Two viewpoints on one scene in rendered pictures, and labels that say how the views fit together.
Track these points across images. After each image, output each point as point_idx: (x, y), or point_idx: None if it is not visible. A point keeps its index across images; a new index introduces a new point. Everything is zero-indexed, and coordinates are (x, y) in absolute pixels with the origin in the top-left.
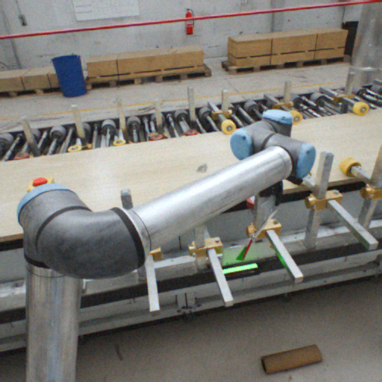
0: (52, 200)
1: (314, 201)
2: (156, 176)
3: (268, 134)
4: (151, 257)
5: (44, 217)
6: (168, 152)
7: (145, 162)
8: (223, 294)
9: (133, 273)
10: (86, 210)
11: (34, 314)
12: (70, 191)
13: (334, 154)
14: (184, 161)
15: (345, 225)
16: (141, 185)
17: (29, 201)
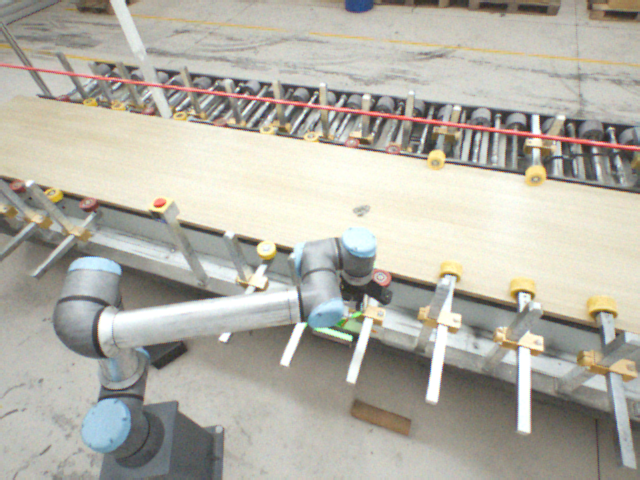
0: (75, 282)
1: (423, 317)
2: (312, 201)
3: (314, 268)
4: (252, 289)
5: (61, 296)
6: (347, 171)
7: (315, 176)
8: (284, 356)
9: None
10: (88, 301)
11: None
12: (102, 270)
13: (533, 257)
14: (352, 192)
15: (431, 362)
16: (291, 206)
17: (69, 271)
